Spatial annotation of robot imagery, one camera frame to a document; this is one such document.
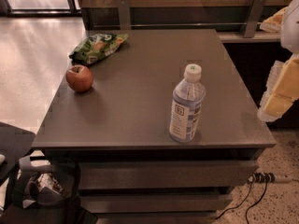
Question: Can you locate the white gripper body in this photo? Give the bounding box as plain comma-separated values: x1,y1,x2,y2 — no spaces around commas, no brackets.
280,0,299,53

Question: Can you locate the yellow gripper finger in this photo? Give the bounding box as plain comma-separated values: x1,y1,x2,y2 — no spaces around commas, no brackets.
257,54,299,122
260,7,287,33

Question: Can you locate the blue plastic water bottle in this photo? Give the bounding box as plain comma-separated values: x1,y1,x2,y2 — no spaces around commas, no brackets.
169,63,206,143

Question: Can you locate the green rice chip bag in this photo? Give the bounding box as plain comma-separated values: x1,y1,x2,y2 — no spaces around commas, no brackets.
69,34,129,65

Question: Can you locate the black tote bag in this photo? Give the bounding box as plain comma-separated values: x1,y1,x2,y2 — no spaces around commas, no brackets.
0,156,97,224

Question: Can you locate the white power strip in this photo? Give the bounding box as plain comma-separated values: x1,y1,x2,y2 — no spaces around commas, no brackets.
248,173,292,184

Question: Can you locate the grey drawer cabinet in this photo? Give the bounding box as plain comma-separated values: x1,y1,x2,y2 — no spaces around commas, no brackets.
33,30,275,224

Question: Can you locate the red apple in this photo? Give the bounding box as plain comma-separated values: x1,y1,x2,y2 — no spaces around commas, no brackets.
65,64,93,93

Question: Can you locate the dark side table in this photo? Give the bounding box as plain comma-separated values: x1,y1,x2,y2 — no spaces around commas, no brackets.
0,122,36,185

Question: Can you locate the metal railing bracket right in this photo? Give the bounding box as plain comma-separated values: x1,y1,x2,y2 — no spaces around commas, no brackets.
240,0,266,38

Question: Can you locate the metal railing bracket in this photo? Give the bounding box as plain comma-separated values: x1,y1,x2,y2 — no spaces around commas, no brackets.
240,0,266,38
116,0,131,30

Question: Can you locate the black power cable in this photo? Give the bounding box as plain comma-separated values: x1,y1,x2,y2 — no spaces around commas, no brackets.
214,180,269,224

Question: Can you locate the metal railing bracket left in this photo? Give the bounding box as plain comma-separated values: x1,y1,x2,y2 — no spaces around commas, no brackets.
116,0,131,30

